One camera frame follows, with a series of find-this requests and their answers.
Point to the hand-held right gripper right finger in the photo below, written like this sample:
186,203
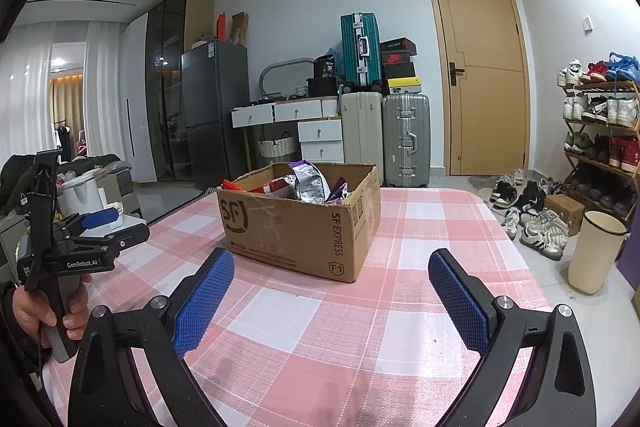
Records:
460,302

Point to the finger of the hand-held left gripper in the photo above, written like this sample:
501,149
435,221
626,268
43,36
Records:
125,237
100,218

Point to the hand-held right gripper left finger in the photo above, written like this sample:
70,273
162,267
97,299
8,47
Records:
205,302

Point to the white red chips packet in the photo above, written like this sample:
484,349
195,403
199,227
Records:
277,187

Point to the purple grape gummy packet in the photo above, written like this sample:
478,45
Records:
310,184

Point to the small purple candy packet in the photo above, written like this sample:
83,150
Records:
338,192

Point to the person's left hand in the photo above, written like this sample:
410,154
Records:
75,307

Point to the white flat appliance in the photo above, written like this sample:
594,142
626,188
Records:
134,222

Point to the white kettle appliance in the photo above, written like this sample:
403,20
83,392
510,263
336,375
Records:
82,197

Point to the grey dotted floor mat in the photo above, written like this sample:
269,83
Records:
185,204

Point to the cluster of sneakers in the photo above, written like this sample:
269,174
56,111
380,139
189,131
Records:
537,227

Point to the white cabinet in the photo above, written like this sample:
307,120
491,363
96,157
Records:
137,107

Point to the white sheer curtains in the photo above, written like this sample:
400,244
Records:
102,82

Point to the small brown cardboard box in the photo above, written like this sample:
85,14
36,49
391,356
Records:
562,212

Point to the dark glass wardrobe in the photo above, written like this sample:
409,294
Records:
165,97

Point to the cream bucket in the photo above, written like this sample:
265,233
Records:
592,257

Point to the dark grey fridge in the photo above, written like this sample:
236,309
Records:
215,107

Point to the white woven basket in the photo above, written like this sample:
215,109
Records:
277,147

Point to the silver suitcase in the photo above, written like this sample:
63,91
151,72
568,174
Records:
406,137

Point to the tan wooden door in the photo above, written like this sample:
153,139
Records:
480,117

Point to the white suitcase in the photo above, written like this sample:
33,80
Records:
361,132

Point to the white desk with drawers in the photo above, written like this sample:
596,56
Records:
320,132

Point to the arched mirror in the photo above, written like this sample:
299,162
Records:
285,79

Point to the red flat box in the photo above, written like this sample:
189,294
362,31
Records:
221,27

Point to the brown cardboard carton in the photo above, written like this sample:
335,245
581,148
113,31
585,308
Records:
240,28

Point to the plain black shoe box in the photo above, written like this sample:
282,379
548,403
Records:
399,72

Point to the wooden shoe rack with shoes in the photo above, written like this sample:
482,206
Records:
600,109

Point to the wide black box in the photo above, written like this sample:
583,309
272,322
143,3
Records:
322,87

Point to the red black shoe box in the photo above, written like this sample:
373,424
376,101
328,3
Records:
397,59

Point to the black box with white label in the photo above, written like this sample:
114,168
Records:
324,68

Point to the teal suitcase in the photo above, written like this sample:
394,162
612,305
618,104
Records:
361,52

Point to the blue plastic bag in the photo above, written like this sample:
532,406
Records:
338,62

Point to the white light switch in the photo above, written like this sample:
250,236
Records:
587,23

